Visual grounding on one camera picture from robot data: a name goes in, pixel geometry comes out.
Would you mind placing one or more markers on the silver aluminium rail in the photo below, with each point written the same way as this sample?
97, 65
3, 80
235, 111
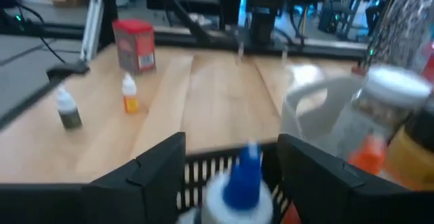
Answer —
92, 27

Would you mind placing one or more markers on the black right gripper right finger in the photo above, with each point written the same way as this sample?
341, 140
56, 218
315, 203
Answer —
322, 190

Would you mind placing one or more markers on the black frame clamp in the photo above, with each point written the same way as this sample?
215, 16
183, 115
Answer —
68, 69

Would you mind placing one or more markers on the red Froot Loops cereal box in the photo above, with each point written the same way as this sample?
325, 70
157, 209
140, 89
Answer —
430, 64

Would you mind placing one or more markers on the small white-cap orange bottle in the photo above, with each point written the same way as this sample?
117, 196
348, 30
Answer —
130, 103

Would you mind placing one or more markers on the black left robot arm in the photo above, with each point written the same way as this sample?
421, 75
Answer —
266, 17

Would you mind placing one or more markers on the small white-cap dark bottle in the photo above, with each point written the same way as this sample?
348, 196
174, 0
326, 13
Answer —
69, 115

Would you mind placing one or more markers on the black mesh basket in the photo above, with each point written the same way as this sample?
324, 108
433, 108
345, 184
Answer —
220, 149

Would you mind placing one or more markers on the blue food colouring bottle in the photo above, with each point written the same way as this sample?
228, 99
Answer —
242, 183

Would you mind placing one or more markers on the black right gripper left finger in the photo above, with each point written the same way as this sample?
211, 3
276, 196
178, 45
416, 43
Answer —
152, 183

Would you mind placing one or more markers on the red block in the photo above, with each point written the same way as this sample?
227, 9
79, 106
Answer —
135, 47

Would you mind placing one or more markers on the white-lid spice jar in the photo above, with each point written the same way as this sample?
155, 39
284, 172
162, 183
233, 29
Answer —
396, 85

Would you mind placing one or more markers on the grey plastic bin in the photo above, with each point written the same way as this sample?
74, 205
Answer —
315, 115

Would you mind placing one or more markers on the black-lid orange spice jar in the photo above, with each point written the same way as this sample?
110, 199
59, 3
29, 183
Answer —
407, 156

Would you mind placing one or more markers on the black aluminium table frame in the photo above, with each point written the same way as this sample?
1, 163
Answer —
322, 45

